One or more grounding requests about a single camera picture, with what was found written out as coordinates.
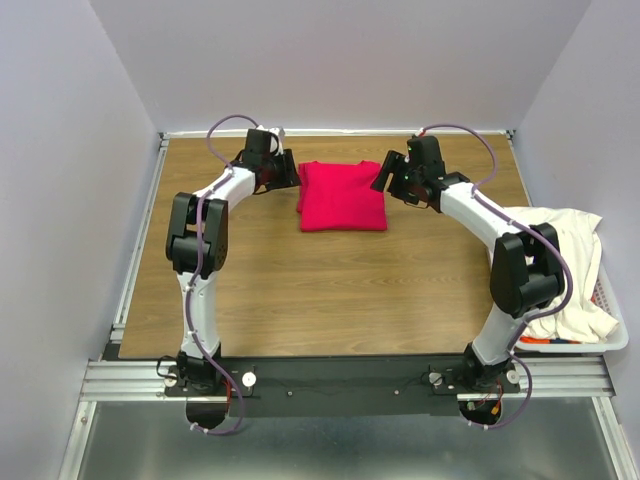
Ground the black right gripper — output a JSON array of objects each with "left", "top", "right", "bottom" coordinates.
[{"left": 369, "top": 150, "right": 421, "bottom": 206}]

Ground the pink t-shirt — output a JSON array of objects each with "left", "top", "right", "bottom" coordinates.
[{"left": 297, "top": 161, "right": 388, "bottom": 233}]

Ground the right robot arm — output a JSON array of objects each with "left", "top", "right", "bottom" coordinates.
[{"left": 371, "top": 135, "right": 572, "bottom": 394}]

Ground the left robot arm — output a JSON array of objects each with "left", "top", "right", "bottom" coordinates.
[{"left": 165, "top": 125, "right": 300, "bottom": 395}]

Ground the cream white t-shirt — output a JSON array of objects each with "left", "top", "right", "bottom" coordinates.
[{"left": 499, "top": 204, "right": 621, "bottom": 346}]

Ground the orange garment in basket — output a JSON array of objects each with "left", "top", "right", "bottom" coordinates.
[{"left": 519, "top": 336, "right": 582, "bottom": 345}]

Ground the white laundry basket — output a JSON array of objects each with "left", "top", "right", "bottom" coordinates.
[{"left": 483, "top": 212, "right": 630, "bottom": 355}]

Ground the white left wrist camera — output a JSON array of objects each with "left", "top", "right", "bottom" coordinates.
[{"left": 257, "top": 125, "right": 285, "bottom": 155}]

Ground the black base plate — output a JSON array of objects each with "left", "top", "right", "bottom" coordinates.
[{"left": 156, "top": 353, "right": 520, "bottom": 432}]

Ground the aluminium table frame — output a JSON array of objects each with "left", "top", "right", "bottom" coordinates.
[{"left": 62, "top": 137, "right": 639, "bottom": 479}]

